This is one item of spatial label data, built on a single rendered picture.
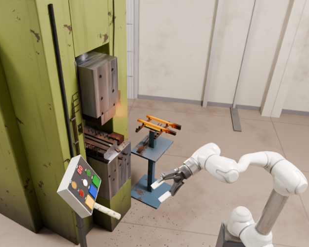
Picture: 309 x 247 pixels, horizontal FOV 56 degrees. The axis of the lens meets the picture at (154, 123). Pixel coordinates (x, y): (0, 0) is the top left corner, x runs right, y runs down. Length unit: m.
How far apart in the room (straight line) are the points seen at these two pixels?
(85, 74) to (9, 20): 0.57
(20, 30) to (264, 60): 3.92
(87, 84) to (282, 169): 1.42
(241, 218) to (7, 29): 2.04
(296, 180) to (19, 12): 1.87
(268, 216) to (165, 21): 3.52
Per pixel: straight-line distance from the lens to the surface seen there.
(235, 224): 2.35
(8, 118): 2.46
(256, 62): 5.10
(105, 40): 2.39
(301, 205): 3.90
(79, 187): 2.07
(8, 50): 2.19
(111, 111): 2.41
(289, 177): 1.90
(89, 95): 2.21
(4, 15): 2.09
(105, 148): 2.56
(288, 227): 3.59
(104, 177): 2.64
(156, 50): 5.00
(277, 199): 2.02
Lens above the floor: 2.57
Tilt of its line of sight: 33 degrees down
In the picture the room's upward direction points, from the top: 3 degrees clockwise
